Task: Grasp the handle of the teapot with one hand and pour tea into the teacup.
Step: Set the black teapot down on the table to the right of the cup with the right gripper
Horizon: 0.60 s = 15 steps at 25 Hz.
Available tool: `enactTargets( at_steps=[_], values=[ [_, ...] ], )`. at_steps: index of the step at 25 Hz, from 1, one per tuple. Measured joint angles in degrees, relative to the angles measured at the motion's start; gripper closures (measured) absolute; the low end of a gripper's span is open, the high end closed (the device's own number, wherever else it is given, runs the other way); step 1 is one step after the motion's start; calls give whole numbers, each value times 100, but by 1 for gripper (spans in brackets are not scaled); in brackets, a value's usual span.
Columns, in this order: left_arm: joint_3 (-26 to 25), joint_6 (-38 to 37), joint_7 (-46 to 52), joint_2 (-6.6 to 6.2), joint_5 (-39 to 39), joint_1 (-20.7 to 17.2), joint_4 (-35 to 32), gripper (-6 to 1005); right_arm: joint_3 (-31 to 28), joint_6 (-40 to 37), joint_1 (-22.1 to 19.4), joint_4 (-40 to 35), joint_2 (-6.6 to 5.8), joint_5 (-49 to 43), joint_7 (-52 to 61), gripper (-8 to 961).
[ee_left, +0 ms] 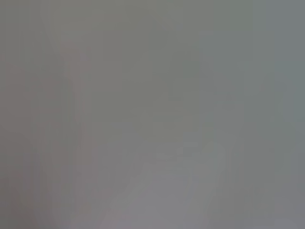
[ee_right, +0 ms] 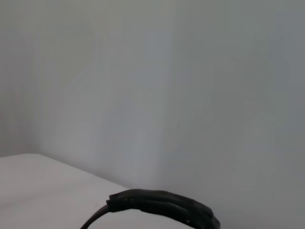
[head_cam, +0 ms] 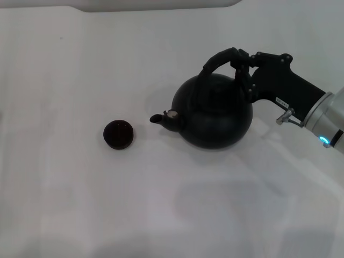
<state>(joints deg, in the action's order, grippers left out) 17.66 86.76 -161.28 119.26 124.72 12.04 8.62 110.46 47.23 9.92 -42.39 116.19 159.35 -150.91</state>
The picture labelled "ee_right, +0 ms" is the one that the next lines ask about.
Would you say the black round teapot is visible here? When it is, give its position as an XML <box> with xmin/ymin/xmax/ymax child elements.
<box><xmin>80</xmin><ymin>188</ymin><xmax>221</xmax><ymax>229</ymax></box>

